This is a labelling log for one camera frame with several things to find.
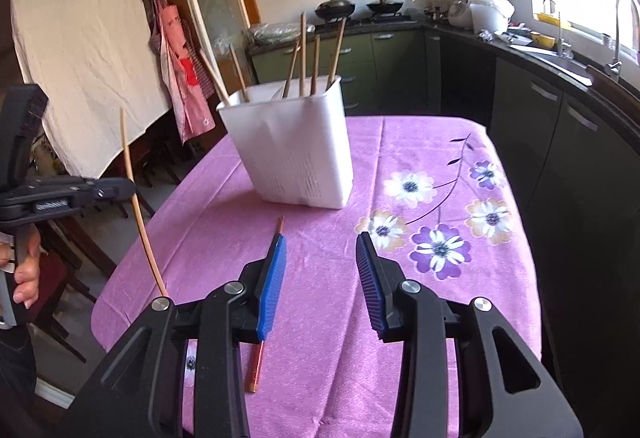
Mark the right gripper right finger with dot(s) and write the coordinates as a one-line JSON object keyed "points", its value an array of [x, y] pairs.
{"points": [[503, 389]]}

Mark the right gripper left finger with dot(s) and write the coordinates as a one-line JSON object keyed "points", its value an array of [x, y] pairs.
{"points": [[136, 391]]}

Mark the brown wooden chopstick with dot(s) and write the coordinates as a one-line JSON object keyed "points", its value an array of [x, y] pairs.
{"points": [[136, 207], [302, 55], [291, 69], [315, 66], [273, 272], [236, 64], [220, 87]]}

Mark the chrome kitchen faucet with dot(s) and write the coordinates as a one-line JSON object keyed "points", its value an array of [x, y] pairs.
{"points": [[613, 69]]}

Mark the person left hand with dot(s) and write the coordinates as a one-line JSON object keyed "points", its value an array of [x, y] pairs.
{"points": [[27, 272]]}

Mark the white hanging cloth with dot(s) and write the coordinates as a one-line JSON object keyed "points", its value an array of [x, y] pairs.
{"points": [[93, 60]]}

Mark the red checkered apron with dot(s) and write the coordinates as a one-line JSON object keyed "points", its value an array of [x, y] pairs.
{"points": [[178, 71]]}

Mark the purple floral tablecloth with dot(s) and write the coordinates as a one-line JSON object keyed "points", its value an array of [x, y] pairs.
{"points": [[432, 194]]}

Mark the white plastic utensil holder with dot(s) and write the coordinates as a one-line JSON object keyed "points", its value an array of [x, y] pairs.
{"points": [[295, 149]]}

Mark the clear plastic bag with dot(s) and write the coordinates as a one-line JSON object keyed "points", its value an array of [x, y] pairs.
{"points": [[267, 34]]}

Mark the green lower cabinets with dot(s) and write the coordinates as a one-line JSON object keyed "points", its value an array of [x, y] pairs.
{"points": [[383, 72]]}

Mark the small chrome faucet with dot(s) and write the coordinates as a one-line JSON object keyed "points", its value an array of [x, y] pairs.
{"points": [[551, 15]]}

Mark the black lidded wok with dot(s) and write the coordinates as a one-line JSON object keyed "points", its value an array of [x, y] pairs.
{"points": [[333, 10]]}

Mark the white rice cooker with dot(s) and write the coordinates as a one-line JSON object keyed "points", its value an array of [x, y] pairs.
{"points": [[459, 15]]}

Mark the black wok with handle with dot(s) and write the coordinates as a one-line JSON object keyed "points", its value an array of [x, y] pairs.
{"points": [[384, 7]]}

